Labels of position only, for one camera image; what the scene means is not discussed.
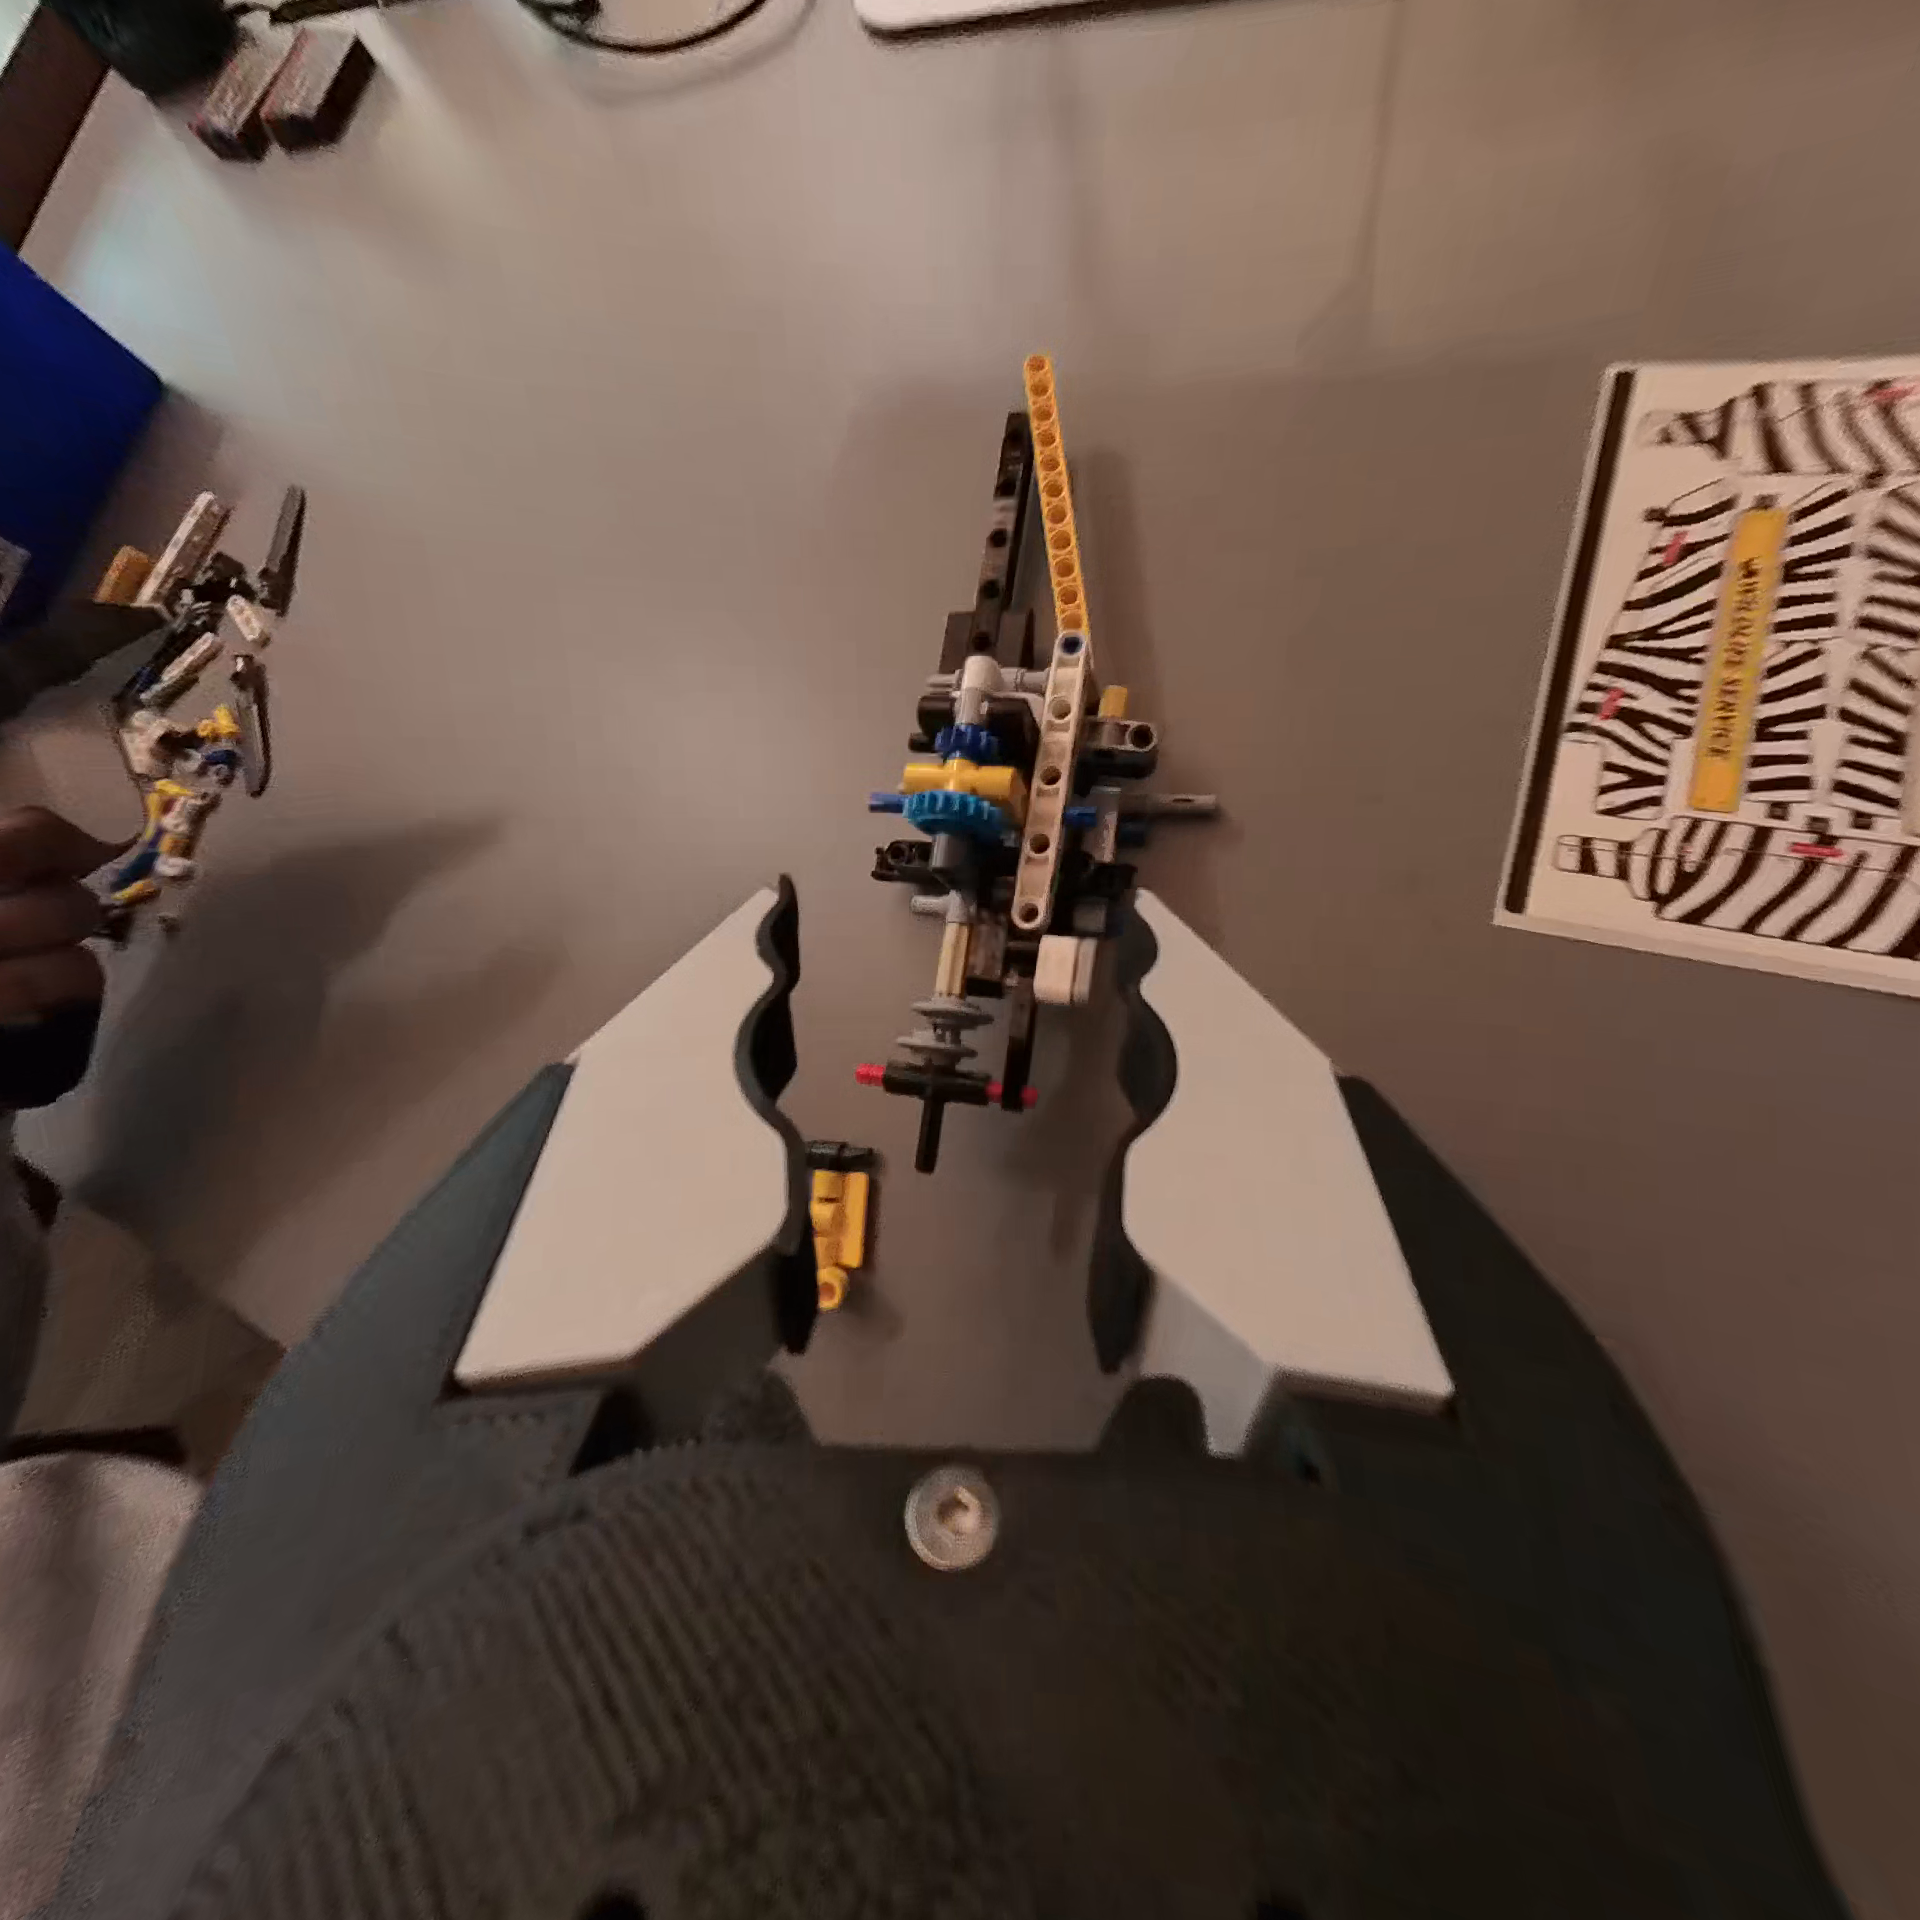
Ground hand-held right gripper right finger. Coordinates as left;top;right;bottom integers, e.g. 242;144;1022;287
1087;886;1458;1459

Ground person's left hand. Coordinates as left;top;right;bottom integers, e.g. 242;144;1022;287
0;804;140;1115

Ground blue box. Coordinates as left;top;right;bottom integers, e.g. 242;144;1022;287
0;239;166;650

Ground pile of loose lego pieces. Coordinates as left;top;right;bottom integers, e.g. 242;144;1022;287
88;484;311;943

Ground white flat device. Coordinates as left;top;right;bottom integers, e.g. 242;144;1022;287
856;0;1203;36

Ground small yellow lego piece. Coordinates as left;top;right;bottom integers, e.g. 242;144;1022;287
806;1141;880;1317

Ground black cable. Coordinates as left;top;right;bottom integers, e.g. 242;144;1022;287
516;0;817;58

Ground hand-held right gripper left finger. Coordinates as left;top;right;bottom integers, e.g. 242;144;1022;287
454;876;823;1391

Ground partly built lego vehicle frame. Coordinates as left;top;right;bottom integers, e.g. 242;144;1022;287
862;352;1225;1180

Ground zebra striped sticker sheet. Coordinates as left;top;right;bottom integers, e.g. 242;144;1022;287
1492;354;1920;1000

